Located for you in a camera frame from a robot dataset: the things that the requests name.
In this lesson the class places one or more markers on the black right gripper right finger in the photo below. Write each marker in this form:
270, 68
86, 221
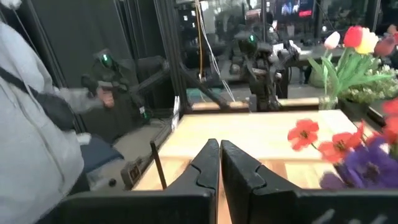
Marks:
280, 208

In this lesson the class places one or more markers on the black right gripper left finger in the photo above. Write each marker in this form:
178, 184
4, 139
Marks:
140, 208

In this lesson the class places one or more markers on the red artificial flower bunch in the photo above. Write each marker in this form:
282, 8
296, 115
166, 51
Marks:
391, 107
303, 133

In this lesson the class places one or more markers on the purple artificial flower bunch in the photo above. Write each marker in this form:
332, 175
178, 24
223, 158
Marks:
367, 165

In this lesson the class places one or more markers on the pink artificial tulip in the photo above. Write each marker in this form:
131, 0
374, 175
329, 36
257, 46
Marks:
332, 40

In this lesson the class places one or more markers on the yellow artificial tulip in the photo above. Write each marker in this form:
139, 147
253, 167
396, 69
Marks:
368, 42

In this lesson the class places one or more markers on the dark purple artificial tulip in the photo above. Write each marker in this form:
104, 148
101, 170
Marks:
385, 46

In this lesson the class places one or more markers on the orange artificial tulip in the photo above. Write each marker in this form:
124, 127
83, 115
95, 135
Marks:
393, 29

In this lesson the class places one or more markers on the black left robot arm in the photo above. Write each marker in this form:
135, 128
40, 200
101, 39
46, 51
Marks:
264, 77

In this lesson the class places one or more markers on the person's hand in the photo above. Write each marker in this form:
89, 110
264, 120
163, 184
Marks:
106, 98

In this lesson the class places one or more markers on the clear glass vase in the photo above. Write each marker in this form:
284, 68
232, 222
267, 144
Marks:
328, 103

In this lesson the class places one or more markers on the person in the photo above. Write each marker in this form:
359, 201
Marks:
31, 140

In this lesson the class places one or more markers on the potted green white-flowered plant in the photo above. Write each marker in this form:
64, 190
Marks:
373, 90

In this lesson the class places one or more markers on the lit display screen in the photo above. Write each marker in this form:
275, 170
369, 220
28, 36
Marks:
295, 9

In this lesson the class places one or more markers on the grey table-level camera box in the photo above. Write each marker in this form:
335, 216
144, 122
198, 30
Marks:
132, 172

